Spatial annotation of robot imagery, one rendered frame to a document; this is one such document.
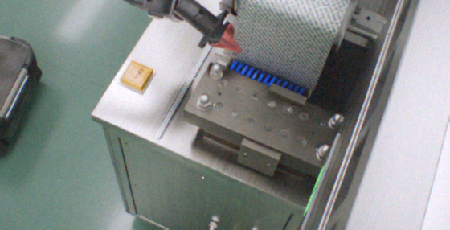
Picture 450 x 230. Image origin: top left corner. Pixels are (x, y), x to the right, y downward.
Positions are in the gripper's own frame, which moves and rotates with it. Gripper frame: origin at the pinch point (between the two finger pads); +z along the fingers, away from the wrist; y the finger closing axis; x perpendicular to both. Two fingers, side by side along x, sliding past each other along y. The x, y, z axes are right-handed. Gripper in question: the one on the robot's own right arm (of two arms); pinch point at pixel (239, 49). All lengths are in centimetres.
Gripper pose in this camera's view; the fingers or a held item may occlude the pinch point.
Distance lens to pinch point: 140.1
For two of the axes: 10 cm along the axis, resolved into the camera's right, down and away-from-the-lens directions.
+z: 7.6, 5.7, 3.0
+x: 5.1, -2.4, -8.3
